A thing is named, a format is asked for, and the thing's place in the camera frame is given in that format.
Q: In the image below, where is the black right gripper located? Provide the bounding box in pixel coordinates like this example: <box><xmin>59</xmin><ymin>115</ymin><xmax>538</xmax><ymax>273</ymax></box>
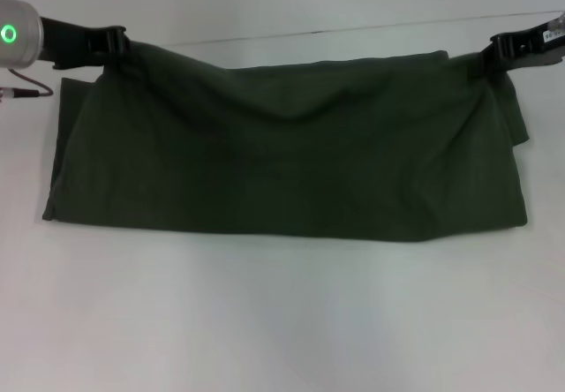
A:
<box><xmin>478</xmin><ymin>11</ymin><xmax>565</xmax><ymax>79</ymax></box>

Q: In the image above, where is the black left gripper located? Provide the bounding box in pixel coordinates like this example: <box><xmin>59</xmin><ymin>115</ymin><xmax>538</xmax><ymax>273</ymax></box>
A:
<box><xmin>37</xmin><ymin>15</ymin><xmax>132</xmax><ymax>70</ymax></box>

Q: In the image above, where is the dark green FREE t-shirt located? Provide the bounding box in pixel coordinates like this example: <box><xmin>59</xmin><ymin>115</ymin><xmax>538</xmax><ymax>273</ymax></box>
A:
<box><xmin>41</xmin><ymin>38</ymin><xmax>530</xmax><ymax>245</ymax></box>

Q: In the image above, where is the dark left wrist camera cable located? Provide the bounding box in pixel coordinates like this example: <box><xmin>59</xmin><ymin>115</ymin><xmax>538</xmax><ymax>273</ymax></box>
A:
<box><xmin>0</xmin><ymin>68</ymin><xmax>55</xmax><ymax>102</ymax></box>

